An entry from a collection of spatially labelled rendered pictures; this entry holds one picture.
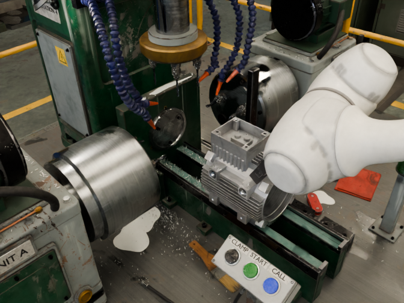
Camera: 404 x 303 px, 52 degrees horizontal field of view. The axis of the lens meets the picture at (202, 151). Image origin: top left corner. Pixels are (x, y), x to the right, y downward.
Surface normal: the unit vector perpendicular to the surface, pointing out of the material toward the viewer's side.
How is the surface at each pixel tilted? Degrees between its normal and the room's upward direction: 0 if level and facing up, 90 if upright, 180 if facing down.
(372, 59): 25
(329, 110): 16
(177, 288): 0
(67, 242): 90
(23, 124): 0
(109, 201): 65
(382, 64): 34
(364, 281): 0
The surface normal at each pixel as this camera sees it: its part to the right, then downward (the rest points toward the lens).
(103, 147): 0.09, -0.72
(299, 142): -0.22, -0.43
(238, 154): -0.69, 0.45
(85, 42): 0.70, 0.42
